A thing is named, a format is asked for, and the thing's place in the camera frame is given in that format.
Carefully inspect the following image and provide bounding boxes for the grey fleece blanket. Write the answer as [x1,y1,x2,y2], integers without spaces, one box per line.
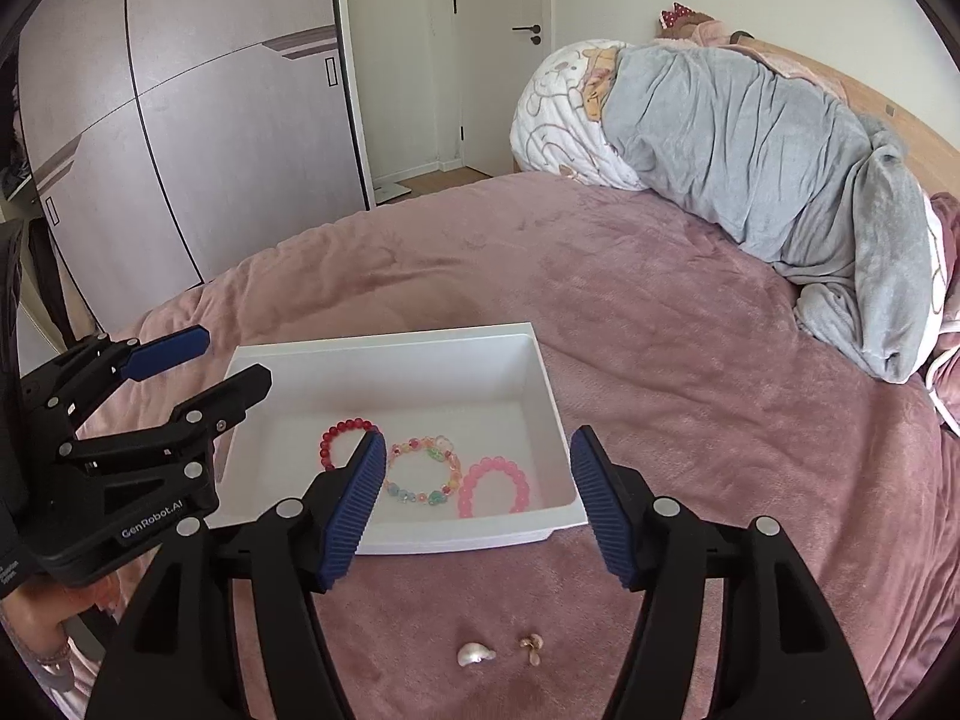
[604,45,935,383]

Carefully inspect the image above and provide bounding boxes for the white plastic tray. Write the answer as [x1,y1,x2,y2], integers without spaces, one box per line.
[201,322,588,556]

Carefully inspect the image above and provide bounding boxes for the red bead bracelet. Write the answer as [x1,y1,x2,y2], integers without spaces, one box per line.
[319,420,382,472]

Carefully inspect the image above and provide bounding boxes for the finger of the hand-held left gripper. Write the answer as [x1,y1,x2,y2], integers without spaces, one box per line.
[21,325,211,440]
[56,363,272,479]

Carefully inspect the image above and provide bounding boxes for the pink bead bracelet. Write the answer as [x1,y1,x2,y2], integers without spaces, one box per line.
[457,456,534,519]

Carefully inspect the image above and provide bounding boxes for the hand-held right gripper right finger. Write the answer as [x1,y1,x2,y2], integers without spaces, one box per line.
[568,425,877,720]

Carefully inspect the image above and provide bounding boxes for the grey sliding door wardrobe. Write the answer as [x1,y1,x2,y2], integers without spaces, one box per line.
[15,0,376,332]

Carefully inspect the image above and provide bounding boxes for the white cable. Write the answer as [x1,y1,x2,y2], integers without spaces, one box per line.
[924,349,960,437]

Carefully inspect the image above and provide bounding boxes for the plush toy with red bow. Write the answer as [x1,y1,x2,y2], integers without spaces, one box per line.
[657,1,715,39]

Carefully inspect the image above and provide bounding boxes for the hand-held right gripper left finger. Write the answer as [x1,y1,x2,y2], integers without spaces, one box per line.
[84,431,388,720]

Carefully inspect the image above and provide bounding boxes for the white cartoon printed quilt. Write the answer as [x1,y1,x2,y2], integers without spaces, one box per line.
[510,39,647,192]

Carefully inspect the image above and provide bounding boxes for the light pink pillow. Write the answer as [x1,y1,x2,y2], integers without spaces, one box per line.
[694,15,850,102]

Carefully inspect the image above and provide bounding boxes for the white room door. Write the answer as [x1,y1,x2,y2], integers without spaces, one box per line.
[448,0,557,166]

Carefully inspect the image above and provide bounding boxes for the pink plush bed blanket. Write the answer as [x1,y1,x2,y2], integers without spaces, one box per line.
[75,169,960,720]

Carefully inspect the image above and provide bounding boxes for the person's left hand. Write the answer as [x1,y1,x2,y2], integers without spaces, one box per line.
[0,581,121,691]

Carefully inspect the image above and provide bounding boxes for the multicolour bead bracelet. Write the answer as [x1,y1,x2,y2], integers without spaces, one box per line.
[384,435,463,506]

